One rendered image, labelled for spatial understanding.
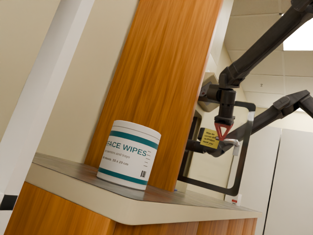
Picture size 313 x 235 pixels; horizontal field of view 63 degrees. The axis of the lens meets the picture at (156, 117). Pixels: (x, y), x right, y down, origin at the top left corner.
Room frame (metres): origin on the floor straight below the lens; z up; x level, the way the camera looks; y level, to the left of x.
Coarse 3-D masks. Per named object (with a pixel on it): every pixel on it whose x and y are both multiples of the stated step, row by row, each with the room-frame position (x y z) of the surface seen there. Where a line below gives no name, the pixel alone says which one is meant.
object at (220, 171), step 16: (208, 112) 1.11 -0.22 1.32; (240, 112) 1.05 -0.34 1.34; (192, 128) 1.13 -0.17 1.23; (208, 128) 1.10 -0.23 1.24; (224, 128) 1.07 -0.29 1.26; (240, 128) 1.04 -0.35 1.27; (192, 144) 1.12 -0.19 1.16; (224, 144) 1.06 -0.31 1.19; (240, 144) 1.03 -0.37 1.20; (192, 160) 1.11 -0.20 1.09; (208, 160) 1.08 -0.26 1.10; (224, 160) 1.06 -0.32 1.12; (240, 160) 1.03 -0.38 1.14; (192, 176) 1.11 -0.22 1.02; (208, 176) 1.08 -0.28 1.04; (224, 176) 1.05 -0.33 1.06; (240, 176) 1.02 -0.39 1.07; (224, 192) 1.04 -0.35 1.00
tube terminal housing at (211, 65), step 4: (208, 60) 1.30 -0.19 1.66; (212, 60) 1.35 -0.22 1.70; (208, 64) 1.31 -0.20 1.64; (212, 64) 1.36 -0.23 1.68; (208, 68) 1.32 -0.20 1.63; (212, 68) 1.38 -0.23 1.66; (216, 68) 1.43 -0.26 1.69; (176, 184) 1.30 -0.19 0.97; (180, 184) 1.35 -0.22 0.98; (184, 184) 1.39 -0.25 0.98; (176, 188) 1.31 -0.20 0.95; (180, 188) 1.36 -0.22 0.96; (184, 188) 1.41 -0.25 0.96; (184, 192) 1.42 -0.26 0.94
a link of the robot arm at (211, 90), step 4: (220, 76) 0.91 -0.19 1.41; (224, 76) 0.89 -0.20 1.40; (220, 80) 0.91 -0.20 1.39; (224, 80) 0.90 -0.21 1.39; (212, 84) 0.99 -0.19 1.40; (216, 84) 0.96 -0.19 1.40; (220, 84) 0.92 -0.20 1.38; (224, 84) 0.91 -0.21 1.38; (212, 88) 1.00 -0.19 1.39; (216, 88) 0.98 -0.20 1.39; (220, 88) 0.97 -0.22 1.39; (224, 88) 0.91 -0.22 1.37; (228, 88) 0.92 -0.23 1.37; (208, 92) 1.01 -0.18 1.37; (212, 92) 0.99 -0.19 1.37; (216, 92) 0.97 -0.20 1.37; (208, 96) 1.02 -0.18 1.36; (212, 96) 0.99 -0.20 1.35; (216, 96) 0.98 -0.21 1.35; (216, 100) 0.99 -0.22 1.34
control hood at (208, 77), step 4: (208, 72) 1.12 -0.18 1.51; (212, 72) 1.11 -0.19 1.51; (204, 76) 1.12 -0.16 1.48; (208, 76) 1.11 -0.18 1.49; (212, 76) 1.11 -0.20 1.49; (216, 76) 1.13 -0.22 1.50; (204, 80) 1.12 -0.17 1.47; (208, 80) 1.13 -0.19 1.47; (212, 80) 1.14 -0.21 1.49; (216, 80) 1.15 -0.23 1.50; (204, 84) 1.15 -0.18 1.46
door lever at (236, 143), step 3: (216, 138) 1.03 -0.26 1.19; (225, 138) 1.01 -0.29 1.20; (228, 138) 1.01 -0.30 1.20; (225, 141) 1.01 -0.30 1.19; (228, 141) 1.01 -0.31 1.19; (231, 141) 1.00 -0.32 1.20; (234, 141) 0.99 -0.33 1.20; (237, 141) 0.99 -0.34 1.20; (234, 144) 1.04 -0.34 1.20; (237, 144) 1.02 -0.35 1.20
